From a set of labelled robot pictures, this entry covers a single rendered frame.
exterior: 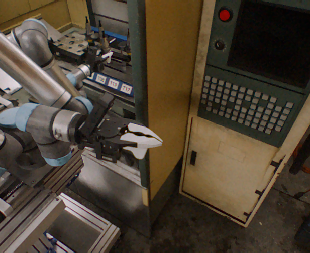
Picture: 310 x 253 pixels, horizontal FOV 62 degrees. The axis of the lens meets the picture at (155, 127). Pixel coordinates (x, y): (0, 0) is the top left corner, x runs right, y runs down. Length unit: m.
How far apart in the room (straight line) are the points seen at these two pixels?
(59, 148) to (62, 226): 1.37
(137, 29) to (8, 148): 0.56
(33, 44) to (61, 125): 0.69
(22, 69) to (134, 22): 0.33
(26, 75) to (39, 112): 0.15
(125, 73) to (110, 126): 1.43
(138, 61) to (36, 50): 0.56
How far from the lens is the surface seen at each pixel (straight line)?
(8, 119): 1.02
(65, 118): 0.63
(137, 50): 0.83
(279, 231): 2.38
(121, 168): 1.49
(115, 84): 1.83
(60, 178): 1.28
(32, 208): 1.14
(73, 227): 2.04
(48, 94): 0.79
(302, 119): 1.31
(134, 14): 0.79
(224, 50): 1.18
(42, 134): 0.68
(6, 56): 0.80
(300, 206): 2.56
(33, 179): 1.11
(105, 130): 0.59
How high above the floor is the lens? 2.01
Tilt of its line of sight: 46 degrees down
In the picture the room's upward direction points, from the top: straight up
